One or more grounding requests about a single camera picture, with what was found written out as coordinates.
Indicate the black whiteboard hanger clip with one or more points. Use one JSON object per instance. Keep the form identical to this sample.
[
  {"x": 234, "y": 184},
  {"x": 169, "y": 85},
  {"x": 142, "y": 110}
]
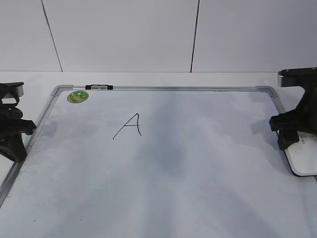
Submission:
[{"x": 99, "y": 87}]

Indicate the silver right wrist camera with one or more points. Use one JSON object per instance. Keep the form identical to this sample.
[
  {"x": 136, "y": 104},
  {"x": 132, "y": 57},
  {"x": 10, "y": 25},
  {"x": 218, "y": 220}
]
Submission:
[{"x": 303, "y": 77}]

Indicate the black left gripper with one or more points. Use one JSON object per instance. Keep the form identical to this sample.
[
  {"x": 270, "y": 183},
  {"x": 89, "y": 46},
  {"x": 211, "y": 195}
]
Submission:
[{"x": 12, "y": 125}]

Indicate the aluminium framed whiteboard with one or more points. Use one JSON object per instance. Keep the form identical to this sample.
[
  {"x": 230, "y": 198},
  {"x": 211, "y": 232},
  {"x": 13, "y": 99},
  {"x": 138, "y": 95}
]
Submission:
[{"x": 158, "y": 163}]

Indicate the white whiteboard eraser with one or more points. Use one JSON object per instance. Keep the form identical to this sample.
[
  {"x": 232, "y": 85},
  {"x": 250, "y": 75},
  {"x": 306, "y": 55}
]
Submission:
[{"x": 302, "y": 155}]

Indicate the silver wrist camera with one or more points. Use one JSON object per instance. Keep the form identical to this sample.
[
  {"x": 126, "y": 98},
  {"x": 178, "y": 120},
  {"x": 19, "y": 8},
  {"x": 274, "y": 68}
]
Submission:
[
  {"x": 303, "y": 77},
  {"x": 11, "y": 90}
]

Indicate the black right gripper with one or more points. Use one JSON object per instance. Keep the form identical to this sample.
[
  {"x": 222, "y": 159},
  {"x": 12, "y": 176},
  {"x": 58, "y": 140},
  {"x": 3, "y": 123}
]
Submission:
[{"x": 302, "y": 119}]

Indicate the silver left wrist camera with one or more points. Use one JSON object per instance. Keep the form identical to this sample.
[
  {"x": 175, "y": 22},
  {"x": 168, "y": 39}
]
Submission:
[{"x": 11, "y": 90}]

